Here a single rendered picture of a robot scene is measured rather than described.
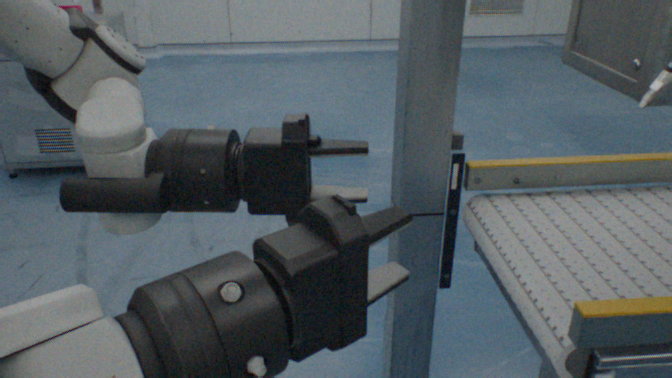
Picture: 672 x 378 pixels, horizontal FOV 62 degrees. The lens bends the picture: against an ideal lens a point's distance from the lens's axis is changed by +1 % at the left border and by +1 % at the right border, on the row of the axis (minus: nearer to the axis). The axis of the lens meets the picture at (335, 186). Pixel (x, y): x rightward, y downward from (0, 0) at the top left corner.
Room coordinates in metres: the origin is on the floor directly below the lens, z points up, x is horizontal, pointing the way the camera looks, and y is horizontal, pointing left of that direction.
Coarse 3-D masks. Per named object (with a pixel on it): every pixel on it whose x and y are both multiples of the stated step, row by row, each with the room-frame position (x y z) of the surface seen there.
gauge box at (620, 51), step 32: (576, 0) 0.39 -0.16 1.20; (608, 0) 0.36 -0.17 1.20; (640, 0) 0.33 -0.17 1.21; (576, 32) 0.39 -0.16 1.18; (608, 32) 0.35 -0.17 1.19; (640, 32) 0.32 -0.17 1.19; (576, 64) 0.38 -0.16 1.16; (608, 64) 0.34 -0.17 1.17; (640, 64) 0.31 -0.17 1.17; (640, 96) 0.30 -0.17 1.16
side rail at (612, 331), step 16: (576, 320) 0.34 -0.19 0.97; (592, 320) 0.33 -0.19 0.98; (608, 320) 0.33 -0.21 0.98; (624, 320) 0.33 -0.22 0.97; (640, 320) 0.33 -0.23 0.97; (656, 320) 0.33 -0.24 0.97; (576, 336) 0.33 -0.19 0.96; (592, 336) 0.33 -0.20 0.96; (608, 336) 0.33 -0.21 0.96; (624, 336) 0.33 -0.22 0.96; (640, 336) 0.33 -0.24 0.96; (656, 336) 0.34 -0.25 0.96
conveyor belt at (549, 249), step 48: (528, 192) 0.60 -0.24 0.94; (576, 192) 0.60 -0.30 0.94; (624, 192) 0.60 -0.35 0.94; (480, 240) 0.53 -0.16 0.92; (528, 240) 0.49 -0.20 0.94; (576, 240) 0.49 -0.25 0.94; (624, 240) 0.49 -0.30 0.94; (528, 288) 0.42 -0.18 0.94; (576, 288) 0.41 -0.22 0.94; (624, 288) 0.41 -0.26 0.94
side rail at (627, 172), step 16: (656, 160) 0.62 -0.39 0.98; (464, 176) 0.61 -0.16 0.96; (480, 176) 0.60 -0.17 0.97; (496, 176) 0.60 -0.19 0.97; (512, 176) 0.60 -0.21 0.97; (528, 176) 0.61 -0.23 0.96; (544, 176) 0.61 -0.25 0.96; (560, 176) 0.61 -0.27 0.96; (576, 176) 0.61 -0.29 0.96; (592, 176) 0.61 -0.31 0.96; (608, 176) 0.62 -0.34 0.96; (624, 176) 0.62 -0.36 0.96; (640, 176) 0.62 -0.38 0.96; (656, 176) 0.62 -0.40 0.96
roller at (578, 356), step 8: (576, 352) 0.34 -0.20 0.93; (584, 352) 0.34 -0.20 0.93; (592, 352) 0.34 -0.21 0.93; (568, 360) 0.34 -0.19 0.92; (576, 360) 0.34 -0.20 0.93; (584, 360) 0.34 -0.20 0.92; (592, 360) 0.34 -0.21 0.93; (568, 368) 0.34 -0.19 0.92; (576, 368) 0.34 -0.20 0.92; (584, 368) 0.34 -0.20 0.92; (592, 368) 0.34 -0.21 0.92; (576, 376) 0.34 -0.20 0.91; (584, 376) 0.34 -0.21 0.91
